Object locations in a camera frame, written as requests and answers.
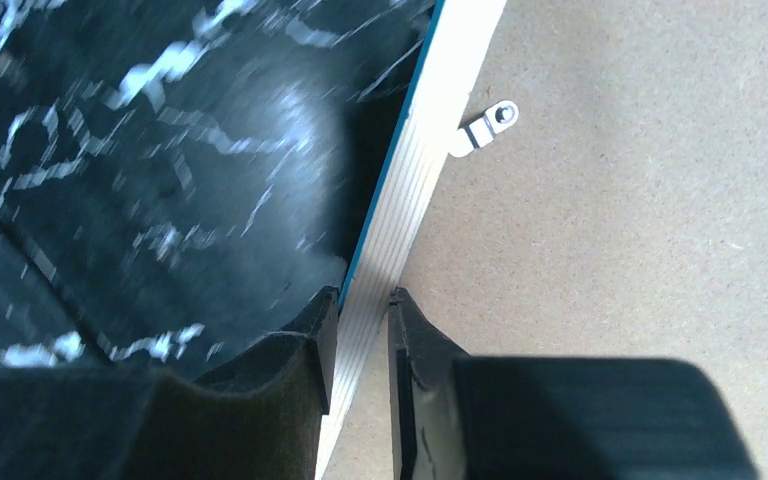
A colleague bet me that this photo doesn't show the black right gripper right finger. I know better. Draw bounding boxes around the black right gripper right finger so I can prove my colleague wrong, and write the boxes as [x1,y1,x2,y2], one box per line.
[388,288,758,479]

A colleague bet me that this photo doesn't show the metal turn clip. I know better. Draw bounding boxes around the metal turn clip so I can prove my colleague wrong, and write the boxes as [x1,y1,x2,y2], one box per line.
[448,100,520,158]

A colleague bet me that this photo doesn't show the brown cardboard backing board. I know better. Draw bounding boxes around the brown cardboard backing board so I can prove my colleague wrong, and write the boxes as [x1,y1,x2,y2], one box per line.
[322,0,768,480]

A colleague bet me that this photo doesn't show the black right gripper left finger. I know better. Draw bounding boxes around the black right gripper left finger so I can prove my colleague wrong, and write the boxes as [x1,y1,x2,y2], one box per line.
[0,287,338,479]

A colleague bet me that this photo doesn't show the blue wooden picture frame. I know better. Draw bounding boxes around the blue wooden picture frame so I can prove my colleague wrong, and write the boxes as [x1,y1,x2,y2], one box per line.
[315,0,506,478]

